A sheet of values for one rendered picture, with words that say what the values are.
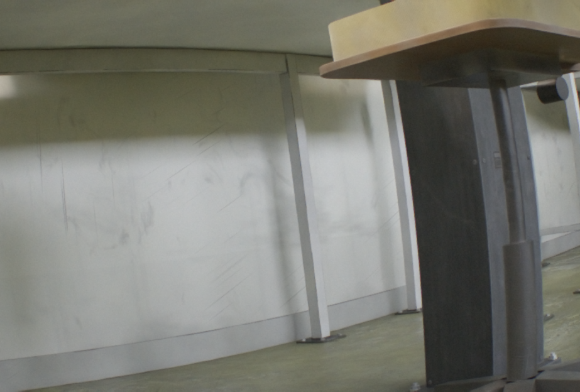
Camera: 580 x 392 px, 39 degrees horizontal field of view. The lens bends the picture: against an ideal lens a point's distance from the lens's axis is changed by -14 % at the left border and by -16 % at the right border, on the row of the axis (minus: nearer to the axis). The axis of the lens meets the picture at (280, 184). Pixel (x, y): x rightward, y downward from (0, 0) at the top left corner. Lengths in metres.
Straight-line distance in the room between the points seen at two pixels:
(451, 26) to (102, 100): 1.58
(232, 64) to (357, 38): 1.52
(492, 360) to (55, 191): 1.28
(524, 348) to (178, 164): 1.63
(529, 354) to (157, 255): 1.54
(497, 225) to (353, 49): 0.52
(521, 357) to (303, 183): 1.69
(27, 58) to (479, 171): 1.18
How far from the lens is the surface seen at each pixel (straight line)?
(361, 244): 3.20
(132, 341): 2.49
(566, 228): 4.07
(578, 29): 1.15
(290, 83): 2.84
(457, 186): 1.60
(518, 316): 1.22
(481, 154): 1.57
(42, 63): 2.25
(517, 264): 1.21
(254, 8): 2.20
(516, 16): 1.04
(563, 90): 1.43
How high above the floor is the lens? 0.36
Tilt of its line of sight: 2 degrees up
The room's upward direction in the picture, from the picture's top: 7 degrees counter-clockwise
